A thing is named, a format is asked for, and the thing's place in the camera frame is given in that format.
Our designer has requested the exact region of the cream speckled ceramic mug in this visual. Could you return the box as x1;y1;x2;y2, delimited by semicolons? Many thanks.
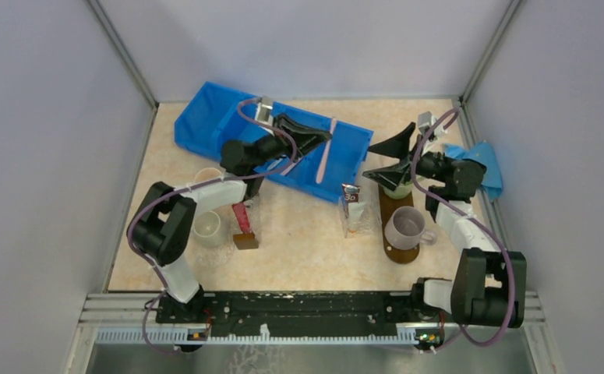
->
192;210;228;249

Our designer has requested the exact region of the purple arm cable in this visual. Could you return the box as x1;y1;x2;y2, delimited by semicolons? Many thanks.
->
125;97;301;356
410;107;517;348

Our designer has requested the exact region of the light pink toothbrush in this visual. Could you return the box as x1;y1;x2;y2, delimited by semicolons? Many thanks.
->
315;117;337;185

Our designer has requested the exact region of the clear holder with wooden ends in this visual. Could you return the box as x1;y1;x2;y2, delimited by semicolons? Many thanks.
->
229;198;263;252

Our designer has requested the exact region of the blue crumpled cloth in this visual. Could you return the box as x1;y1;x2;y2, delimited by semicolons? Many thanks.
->
445;141;504;203

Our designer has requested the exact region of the white ceramic mug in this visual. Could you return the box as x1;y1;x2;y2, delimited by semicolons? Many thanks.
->
193;168;224;184

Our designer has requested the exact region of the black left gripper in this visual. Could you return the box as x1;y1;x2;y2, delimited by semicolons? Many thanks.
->
249;112;333;171

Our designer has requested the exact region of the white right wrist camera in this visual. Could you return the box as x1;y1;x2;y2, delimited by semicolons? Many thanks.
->
416;111;447;142

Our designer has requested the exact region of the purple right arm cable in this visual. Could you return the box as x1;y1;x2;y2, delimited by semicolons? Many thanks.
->
410;107;517;348

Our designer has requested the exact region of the brown oval wooden tray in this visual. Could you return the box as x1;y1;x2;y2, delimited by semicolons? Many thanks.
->
377;185;420;265

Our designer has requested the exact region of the grey ceramic mug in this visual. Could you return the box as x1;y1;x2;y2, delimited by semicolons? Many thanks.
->
384;206;438;251

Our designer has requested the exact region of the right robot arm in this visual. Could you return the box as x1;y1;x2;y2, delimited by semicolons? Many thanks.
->
363;122;527;328

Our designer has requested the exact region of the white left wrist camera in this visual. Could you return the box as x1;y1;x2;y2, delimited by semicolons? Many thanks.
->
254;96;274;125

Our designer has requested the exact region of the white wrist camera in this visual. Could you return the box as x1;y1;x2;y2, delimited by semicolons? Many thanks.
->
254;96;274;125
416;111;447;142

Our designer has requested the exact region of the white tube orange cap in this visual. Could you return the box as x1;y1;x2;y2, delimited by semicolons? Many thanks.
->
346;201;369;235

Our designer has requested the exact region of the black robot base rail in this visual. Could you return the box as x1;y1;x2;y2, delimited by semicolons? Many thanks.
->
155;290;440;338

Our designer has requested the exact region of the clear textured acrylic tray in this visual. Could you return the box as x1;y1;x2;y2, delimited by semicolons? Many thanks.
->
339;197;381;238

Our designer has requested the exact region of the green ceramic mug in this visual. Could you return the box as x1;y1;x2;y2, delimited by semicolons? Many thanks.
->
383;182;415;199

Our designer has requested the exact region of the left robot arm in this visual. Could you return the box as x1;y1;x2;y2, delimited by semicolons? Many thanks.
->
126;114;332;323

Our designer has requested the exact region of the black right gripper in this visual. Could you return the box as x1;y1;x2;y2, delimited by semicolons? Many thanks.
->
362;123;454;192

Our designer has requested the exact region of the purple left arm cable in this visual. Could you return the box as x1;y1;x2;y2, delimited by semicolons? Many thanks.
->
125;97;301;356

